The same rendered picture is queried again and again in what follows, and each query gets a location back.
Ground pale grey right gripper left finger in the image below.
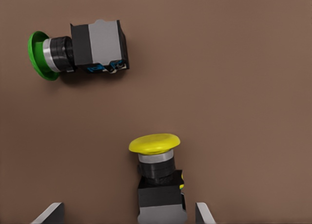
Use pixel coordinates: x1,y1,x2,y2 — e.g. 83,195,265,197
30,202,65,224

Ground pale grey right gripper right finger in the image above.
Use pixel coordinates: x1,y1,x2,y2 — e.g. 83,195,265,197
195,202,217,224

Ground yellow mushroom push-button switch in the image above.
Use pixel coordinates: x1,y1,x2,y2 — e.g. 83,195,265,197
128,133,188,224

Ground green mushroom push-button switch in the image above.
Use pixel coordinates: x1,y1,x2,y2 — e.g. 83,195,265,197
27,19,130,81

